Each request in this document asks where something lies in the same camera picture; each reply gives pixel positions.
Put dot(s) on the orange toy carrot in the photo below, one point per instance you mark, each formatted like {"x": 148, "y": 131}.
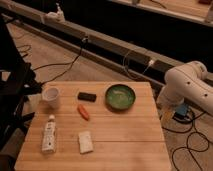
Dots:
{"x": 82, "y": 111}

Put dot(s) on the black rectangular block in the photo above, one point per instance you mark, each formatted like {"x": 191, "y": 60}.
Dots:
{"x": 87, "y": 96}

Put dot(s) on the white paper cup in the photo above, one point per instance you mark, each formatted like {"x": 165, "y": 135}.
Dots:
{"x": 52, "y": 97}

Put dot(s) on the black equipment stand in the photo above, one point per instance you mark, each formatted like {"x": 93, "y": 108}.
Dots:
{"x": 17, "y": 80}

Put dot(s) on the white tube with label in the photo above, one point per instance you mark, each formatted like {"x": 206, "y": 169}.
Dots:
{"x": 49, "y": 136}

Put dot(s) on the long metal rail beam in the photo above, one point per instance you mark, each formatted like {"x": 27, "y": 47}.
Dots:
{"x": 152, "y": 41}

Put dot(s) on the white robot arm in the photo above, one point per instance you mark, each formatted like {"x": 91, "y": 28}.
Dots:
{"x": 187, "y": 81}

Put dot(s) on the blue box on floor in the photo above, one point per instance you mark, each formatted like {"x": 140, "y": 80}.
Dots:
{"x": 181, "y": 111}

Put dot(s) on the green ceramic bowl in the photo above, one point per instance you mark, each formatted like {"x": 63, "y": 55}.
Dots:
{"x": 120, "y": 97}

